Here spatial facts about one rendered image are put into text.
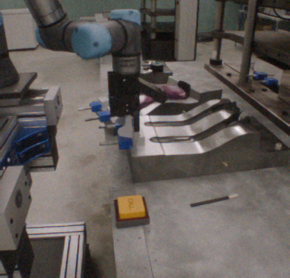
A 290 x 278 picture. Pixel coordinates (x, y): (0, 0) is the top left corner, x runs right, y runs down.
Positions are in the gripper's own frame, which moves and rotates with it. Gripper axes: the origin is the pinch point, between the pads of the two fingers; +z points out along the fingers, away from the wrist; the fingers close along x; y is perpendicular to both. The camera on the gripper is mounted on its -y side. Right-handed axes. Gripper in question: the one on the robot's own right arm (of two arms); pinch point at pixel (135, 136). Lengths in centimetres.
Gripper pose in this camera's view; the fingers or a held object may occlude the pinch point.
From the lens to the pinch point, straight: 83.4
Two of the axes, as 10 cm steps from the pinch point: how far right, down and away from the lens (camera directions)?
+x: 1.6, 4.6, -8.7
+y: -9.9, 0.8, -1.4
